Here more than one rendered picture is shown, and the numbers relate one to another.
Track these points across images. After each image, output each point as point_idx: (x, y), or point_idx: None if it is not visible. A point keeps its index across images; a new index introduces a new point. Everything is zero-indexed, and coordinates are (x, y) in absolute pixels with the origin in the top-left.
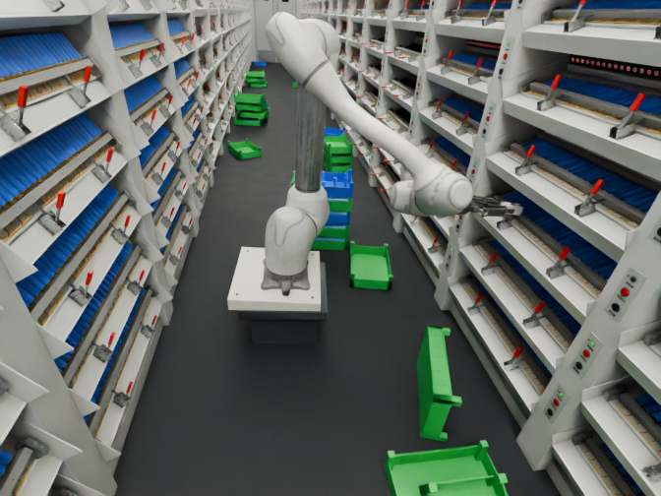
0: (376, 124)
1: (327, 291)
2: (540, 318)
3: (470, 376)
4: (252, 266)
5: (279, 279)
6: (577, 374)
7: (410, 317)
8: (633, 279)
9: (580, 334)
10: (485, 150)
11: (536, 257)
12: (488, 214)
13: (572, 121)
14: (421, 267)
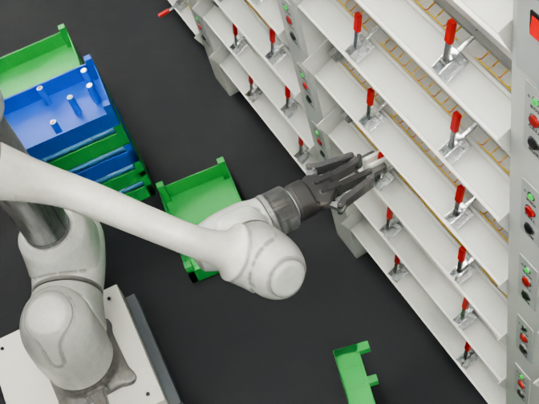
0: (123, 213)
1: (160, 313)
2: (474, 309)
3: (427, 371)
4: (26, 378)
5: (85, 393)
6: (524, 401)
7: (311, 299)
8: (524, 329)
9: (508, 361)
10: (307, 70)
11: (436, 242)
12: (347, 204)
13: (399, 101)
14: (299, 169)
